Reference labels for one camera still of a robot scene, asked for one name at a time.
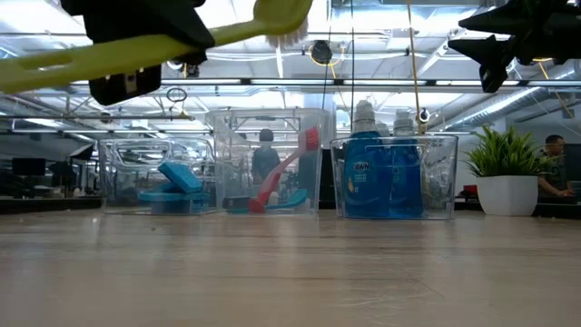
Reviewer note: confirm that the red pink dish brush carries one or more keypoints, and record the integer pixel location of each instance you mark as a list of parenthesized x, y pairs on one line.
[(272, 181)]

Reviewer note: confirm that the small green potted plant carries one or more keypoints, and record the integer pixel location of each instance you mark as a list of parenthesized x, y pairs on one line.
[(506, 195)]

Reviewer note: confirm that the clear plastic shallow tray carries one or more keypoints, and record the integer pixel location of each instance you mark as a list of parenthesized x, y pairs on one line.
[(118, 181), (440, 181)]

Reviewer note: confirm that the blue dish soap bottle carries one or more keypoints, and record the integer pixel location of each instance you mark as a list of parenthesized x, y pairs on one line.
[(406, 181), (365, 181)]

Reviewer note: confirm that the green dish brush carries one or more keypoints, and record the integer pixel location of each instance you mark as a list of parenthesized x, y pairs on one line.
[(113, 56)]

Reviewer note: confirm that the clear plastic deep bin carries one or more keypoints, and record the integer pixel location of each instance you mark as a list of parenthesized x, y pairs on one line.
[(227, 159)]

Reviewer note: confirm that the person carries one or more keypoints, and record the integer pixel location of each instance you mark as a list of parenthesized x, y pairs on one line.
[(554, 150), (265, 163)]

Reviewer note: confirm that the blue sponge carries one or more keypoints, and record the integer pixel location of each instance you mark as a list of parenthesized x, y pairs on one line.
[(181, 176), (174, 196)]

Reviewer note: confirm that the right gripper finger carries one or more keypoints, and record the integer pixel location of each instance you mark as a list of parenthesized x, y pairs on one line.
[(504, 18), (492, 54)]

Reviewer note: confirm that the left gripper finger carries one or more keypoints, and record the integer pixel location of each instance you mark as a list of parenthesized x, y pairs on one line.
[(145, 18), (191, 56)]

